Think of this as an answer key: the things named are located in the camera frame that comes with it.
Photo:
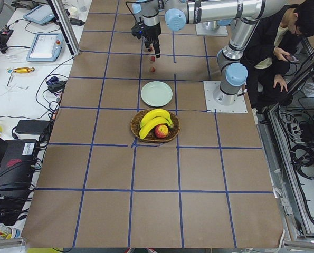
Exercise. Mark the brown wicker basket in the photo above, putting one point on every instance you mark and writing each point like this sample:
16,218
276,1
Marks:
135,128

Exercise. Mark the black smartphone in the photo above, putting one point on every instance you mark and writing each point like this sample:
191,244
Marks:
292,59

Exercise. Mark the blue teach pendant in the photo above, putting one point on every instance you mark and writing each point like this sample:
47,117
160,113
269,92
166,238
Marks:
46,47
41,14

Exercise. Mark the person in black jacket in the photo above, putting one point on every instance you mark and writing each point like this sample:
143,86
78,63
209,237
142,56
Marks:
266,56

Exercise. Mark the pale green plate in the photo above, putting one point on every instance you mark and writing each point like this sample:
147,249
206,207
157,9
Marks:
156,93

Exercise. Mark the aluminium frame post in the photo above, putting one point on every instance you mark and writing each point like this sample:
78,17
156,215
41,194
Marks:
61,17

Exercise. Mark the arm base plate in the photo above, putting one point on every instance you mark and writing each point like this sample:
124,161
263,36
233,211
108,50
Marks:
219,102
211,29

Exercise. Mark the black computer case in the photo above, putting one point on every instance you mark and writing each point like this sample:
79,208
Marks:
17,165

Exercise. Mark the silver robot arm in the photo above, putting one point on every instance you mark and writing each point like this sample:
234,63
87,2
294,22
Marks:
246,15
147,12

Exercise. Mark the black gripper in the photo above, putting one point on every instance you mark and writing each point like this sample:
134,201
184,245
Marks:
152,32

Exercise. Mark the black power adapter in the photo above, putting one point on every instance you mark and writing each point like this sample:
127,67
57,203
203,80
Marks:
34,127

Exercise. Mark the yellow banana bunch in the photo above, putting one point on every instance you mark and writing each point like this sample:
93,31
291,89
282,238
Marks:
152,119

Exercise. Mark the red yellow apple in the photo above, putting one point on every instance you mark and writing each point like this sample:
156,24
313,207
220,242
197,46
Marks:
161,131

